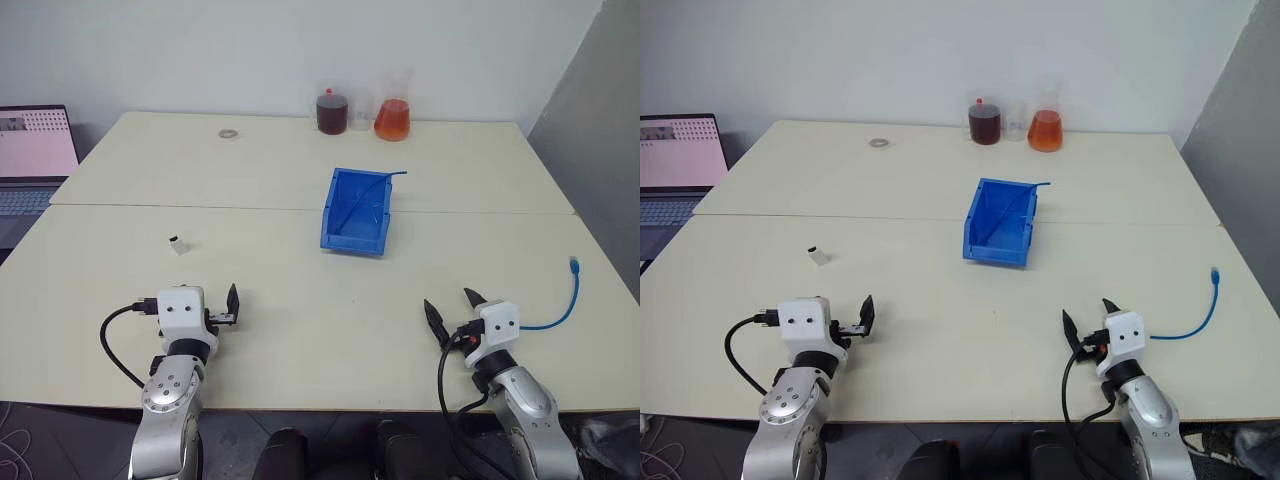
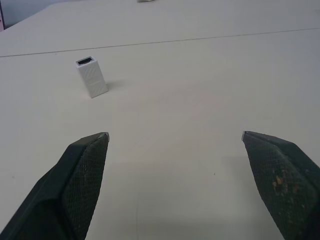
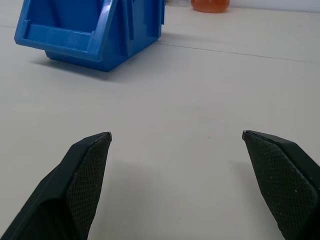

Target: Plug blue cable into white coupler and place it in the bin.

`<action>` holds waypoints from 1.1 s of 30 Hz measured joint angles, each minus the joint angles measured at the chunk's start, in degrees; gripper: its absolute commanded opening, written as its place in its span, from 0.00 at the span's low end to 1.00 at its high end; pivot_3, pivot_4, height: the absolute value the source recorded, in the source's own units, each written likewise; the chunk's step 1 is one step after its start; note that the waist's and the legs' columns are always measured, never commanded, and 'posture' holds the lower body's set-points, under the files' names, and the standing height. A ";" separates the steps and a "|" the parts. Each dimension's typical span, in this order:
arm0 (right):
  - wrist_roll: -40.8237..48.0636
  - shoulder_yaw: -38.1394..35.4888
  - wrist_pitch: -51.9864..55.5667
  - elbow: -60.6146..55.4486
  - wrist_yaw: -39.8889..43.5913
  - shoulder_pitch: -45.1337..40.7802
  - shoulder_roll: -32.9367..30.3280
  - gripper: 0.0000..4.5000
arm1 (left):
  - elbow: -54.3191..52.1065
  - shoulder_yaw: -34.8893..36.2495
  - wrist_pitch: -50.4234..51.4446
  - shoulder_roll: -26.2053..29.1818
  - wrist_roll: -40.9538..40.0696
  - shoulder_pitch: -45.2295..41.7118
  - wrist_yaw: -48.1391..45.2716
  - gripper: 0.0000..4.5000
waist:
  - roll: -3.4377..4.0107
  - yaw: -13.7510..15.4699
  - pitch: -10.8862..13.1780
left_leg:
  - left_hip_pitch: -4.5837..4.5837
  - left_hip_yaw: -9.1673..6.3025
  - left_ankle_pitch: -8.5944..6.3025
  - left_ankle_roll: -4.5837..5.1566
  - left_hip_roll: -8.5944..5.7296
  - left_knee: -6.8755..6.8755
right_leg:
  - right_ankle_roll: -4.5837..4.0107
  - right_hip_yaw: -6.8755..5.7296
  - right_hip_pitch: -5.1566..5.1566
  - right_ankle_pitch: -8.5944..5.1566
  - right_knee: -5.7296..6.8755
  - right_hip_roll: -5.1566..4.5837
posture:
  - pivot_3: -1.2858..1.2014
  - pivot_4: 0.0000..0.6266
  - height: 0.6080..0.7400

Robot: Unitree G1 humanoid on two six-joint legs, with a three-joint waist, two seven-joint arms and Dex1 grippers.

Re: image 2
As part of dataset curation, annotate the dark furniture panel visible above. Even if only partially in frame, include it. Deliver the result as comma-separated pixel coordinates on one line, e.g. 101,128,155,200
0,0,5,32

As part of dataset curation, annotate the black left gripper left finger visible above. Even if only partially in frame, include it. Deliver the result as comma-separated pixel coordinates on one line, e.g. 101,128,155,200
0,131,111,240

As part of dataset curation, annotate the small white rectangular box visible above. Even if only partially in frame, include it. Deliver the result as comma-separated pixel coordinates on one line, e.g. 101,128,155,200
74,56,109,98

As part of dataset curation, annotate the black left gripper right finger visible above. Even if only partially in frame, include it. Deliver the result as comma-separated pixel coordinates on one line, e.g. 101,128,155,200
241,130,320,240

